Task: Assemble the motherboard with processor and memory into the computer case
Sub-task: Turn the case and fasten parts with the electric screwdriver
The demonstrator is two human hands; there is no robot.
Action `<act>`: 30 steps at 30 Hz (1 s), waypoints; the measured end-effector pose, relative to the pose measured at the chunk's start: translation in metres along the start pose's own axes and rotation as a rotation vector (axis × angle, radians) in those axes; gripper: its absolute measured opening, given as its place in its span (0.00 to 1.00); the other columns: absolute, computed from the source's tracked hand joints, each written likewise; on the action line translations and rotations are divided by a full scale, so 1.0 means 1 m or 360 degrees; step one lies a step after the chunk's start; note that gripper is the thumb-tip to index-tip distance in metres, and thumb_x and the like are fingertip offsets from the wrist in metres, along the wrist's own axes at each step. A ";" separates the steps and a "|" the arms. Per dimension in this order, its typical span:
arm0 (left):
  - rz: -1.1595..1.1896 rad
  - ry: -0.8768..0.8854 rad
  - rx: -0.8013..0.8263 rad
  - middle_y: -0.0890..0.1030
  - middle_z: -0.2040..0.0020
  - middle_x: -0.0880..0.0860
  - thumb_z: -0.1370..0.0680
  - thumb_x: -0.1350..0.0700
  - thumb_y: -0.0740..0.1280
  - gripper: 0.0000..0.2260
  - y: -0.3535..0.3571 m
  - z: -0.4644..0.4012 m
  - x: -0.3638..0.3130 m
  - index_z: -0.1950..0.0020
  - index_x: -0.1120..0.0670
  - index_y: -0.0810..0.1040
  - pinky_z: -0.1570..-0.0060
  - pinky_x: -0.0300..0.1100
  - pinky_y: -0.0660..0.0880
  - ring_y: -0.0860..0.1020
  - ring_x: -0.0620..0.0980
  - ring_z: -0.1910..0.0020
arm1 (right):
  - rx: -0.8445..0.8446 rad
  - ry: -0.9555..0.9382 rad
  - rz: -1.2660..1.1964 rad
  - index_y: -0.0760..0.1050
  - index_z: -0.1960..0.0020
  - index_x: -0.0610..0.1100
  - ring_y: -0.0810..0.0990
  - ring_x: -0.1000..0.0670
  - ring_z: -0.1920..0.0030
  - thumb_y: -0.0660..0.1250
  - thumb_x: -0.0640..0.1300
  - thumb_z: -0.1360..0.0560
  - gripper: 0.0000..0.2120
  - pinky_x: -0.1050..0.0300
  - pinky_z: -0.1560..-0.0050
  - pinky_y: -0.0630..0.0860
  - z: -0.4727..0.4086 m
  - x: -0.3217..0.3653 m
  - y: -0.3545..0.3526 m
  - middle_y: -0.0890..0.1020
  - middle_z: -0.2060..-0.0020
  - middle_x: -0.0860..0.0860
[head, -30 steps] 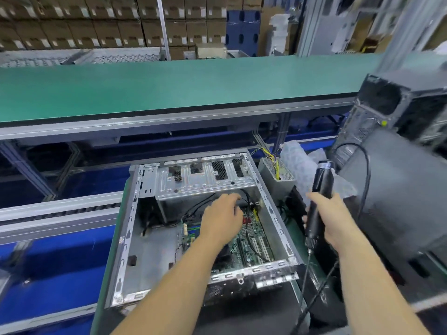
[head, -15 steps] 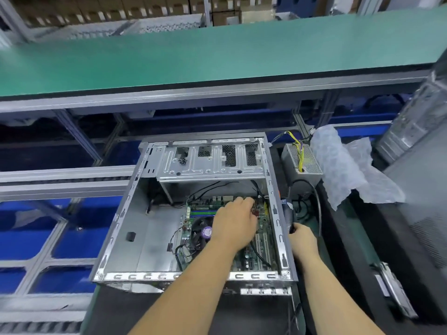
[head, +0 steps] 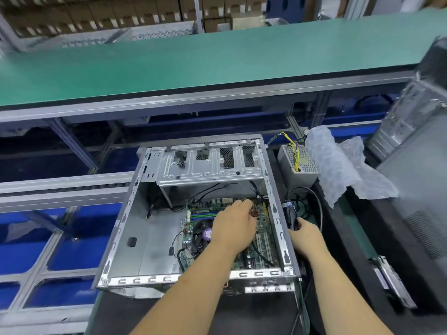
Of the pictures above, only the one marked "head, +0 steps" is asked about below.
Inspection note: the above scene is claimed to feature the person's right hand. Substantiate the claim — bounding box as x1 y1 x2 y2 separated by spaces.
289 217 328 261

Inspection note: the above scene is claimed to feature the person's left hand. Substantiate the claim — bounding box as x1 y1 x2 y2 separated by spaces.
210 199 258 256

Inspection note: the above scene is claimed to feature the black electric screwdriver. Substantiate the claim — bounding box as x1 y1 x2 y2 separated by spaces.
281 200 301 232

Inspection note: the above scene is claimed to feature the metal heatsink cooler fan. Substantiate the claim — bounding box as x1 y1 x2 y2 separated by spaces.
192 223 215 250

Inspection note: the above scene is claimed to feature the green RAM stick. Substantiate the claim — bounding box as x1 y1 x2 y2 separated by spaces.
187 206 231 221

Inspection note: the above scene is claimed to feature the green motherboard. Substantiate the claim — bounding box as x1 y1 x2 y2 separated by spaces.
176 196 278 271

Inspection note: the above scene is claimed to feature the grey power supply unit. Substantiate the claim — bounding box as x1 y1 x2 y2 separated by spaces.
267 132 321 194

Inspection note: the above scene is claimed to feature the black and silver computer case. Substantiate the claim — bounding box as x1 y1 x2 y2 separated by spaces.
94 134 303 297

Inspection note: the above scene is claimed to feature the person's right forearm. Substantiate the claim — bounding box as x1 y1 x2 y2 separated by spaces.
302 246 396 335

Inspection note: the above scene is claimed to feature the person's left forearm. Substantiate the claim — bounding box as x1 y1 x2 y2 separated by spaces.
129 243 239 335

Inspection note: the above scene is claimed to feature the dark grey case side panel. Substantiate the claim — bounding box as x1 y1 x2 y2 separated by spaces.
377 132 447 276

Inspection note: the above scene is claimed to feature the grey computer tower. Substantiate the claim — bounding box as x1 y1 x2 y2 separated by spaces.
366 38 447 162

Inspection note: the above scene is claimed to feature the white bubble wrap bag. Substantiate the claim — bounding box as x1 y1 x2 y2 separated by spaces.
306 125 400 209

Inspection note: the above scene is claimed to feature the silver hard drive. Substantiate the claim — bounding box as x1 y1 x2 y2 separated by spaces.
372 256 419 310

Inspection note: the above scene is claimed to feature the green conveyor belt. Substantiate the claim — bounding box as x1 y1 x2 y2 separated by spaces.
0 10 447 109

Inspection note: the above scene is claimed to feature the stack of cardboard boxes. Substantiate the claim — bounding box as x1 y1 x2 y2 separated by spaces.
0 0 270 38

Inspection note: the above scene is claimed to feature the aluminium roller conveyor rail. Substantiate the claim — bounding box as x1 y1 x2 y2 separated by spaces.
0 171 135 214

